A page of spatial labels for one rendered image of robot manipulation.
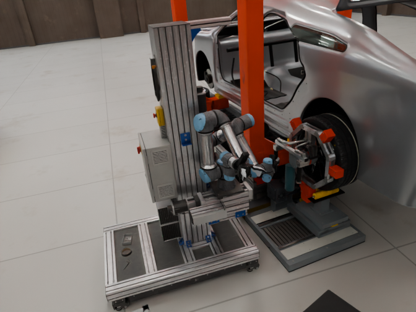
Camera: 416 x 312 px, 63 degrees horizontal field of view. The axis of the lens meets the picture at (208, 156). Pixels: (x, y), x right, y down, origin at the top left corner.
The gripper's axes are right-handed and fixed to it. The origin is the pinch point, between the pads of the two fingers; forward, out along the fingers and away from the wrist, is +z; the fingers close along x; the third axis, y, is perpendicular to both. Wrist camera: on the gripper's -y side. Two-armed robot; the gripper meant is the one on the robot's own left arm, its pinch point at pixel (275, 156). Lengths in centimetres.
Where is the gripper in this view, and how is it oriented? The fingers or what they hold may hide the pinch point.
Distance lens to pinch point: 306.4
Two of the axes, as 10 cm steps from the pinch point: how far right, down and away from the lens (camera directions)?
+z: 3.9, -4.5, 8.0
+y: 0.8, 8.9, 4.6
